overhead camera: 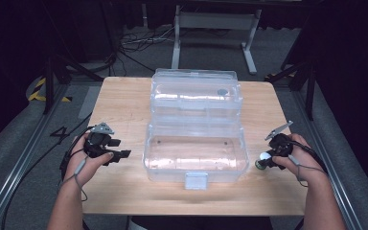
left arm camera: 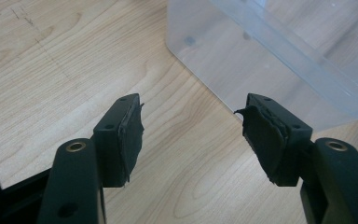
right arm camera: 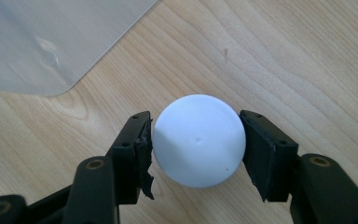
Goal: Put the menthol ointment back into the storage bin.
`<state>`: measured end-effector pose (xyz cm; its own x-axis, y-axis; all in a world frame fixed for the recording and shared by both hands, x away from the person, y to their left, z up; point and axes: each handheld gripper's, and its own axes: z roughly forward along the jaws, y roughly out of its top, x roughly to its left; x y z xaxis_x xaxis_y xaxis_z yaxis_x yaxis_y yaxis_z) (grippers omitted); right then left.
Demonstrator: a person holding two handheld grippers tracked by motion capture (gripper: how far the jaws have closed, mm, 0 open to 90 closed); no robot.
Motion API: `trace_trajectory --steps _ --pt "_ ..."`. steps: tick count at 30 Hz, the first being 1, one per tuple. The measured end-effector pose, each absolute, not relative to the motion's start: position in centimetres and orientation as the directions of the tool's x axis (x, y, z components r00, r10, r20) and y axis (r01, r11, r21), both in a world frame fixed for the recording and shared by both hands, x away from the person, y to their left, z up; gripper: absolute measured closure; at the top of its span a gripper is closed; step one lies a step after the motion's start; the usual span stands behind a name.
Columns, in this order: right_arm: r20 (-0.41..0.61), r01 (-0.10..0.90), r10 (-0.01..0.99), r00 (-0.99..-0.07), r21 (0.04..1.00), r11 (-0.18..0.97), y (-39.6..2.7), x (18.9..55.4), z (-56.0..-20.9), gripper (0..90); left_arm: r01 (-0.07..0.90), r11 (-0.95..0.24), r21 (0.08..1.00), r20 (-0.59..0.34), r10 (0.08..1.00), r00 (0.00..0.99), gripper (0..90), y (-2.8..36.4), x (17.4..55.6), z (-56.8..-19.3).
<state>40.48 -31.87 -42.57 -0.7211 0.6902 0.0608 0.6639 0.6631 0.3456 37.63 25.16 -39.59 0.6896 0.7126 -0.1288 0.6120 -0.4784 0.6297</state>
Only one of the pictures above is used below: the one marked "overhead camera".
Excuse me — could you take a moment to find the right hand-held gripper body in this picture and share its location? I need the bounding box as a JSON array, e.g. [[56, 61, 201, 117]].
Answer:
[[264, 120, 294, 157]]

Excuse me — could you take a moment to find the white metal table frame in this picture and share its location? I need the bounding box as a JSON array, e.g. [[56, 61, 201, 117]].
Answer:
[[171, 4, 263, 76]]

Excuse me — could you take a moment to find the bundle of floor cables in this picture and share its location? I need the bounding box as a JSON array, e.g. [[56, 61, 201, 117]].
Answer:
[[118, 24, 177, 55]]

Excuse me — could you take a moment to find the person's dark clothing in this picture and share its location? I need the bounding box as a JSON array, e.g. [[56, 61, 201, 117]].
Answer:
[[129, 216, 273, 230]]

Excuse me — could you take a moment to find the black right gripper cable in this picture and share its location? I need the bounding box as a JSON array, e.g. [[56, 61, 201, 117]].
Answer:
[[288, 140, 330, 175]]

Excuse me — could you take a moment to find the grey wrist strap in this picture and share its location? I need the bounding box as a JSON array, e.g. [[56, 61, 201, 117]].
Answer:
[[287, 154, 329, 188], [57, 155, 89, 203]]

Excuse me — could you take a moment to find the aluminium floor rail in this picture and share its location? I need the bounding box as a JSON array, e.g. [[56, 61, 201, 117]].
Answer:
[[290, 89, 365, 230], [0, 83, 69, 230]]

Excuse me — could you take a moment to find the grey left wrist strap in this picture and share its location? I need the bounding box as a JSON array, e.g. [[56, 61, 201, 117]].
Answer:
[[57, 155, 89, 203]]

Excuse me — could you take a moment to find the clear plastic storage box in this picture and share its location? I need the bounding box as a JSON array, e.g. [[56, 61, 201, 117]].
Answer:
[[143, 67, 250, 192]]

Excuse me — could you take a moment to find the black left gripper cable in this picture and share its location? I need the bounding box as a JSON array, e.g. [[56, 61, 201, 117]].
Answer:
[[58, 126, 94, 181]]

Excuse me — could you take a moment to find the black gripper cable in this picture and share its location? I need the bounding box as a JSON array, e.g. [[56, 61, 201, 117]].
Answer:
[[288, 140, 330, 175], [58, 126, 94, 181]]

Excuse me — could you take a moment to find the small white and green object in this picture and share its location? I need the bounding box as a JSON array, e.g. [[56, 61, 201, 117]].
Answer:
[[254, 151, 273, 171]]

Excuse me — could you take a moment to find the black tripod stand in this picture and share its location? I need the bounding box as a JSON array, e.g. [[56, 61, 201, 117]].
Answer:
[[42, 52, 105, 115], [264, 58, 318, 122]]

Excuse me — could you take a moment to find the person's left hand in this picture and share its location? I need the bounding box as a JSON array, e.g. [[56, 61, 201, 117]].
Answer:
[[64, 133, 115, 190]]

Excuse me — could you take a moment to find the person's right hand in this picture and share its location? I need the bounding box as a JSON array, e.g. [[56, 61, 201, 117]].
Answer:
[[272, 133, 329, 187]]

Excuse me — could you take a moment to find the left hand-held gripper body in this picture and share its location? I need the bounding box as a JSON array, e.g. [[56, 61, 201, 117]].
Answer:
[[83, 122, 115, 167]]

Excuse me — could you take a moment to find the long black floor cable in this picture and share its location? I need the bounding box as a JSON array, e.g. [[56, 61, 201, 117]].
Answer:
[[0, 112, 93, 230]]

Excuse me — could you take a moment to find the grey right wrist strap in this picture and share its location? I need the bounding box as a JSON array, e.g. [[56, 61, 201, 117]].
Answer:
[[287, 154, 329, 188]]

